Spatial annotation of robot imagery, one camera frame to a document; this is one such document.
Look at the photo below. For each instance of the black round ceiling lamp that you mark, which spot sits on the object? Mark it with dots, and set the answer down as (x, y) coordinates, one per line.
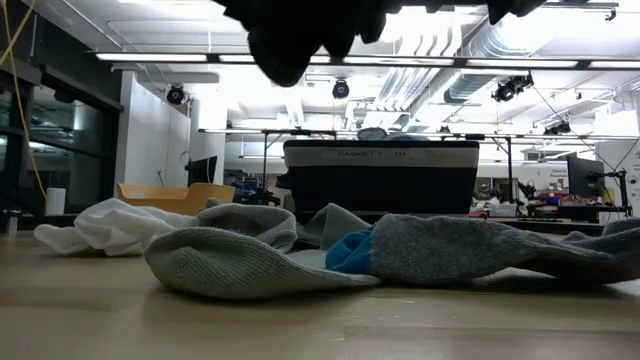
(175, 94)
(340, 89)

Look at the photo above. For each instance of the silver ventilation duct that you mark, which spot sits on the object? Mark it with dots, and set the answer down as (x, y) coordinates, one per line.
(475, 75)

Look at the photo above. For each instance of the grey sock blue heel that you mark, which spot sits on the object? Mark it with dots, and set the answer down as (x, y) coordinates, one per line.
(450, 247)

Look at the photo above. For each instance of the light blue shirt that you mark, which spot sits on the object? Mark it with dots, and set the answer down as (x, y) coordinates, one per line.
(372, 133)

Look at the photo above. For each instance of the large black monitor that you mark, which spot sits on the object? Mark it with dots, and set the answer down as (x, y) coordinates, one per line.
(582, 175)

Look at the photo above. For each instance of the black overhead crossbar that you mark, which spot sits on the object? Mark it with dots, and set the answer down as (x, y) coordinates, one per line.
(150, 57)

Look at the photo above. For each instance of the navy fabric basket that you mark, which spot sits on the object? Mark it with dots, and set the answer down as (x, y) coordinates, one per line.
(380, 185)

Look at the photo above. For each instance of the white paper roll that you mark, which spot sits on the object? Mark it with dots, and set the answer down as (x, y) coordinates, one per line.
(55, 201)

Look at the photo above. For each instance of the black underwear grey waistband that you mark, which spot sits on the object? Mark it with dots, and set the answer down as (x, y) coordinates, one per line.
(290, 40)

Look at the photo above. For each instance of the black track lights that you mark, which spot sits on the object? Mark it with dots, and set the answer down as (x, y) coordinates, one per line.
(512, 87)

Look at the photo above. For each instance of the small metal cylinder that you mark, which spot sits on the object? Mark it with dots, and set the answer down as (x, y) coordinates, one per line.
(11, 222)

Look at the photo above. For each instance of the small black monitor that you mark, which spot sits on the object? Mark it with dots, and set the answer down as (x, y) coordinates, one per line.
(202, 170)

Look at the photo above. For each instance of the white cloth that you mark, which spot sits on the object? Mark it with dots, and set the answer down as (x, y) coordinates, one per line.
(120, 227)

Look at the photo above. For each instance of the black background table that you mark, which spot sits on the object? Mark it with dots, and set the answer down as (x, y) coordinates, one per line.
(300, 132)

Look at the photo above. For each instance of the orange plastic bin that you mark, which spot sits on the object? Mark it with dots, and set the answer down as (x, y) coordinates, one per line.
(200, 197)

